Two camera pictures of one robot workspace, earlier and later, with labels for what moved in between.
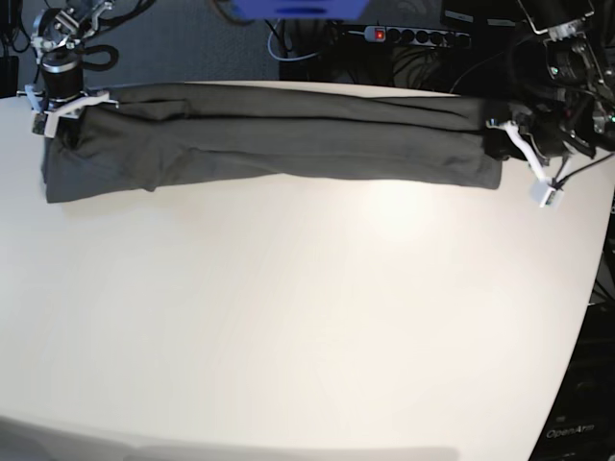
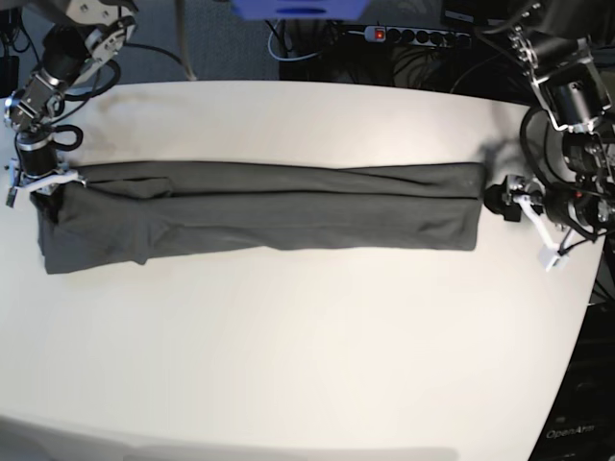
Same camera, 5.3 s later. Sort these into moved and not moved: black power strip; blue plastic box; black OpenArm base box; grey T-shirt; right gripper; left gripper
Moved: right gripper; left gripper; grey T-shirt
Not moved: black power strip; blue plastic box; black OpenArm base box
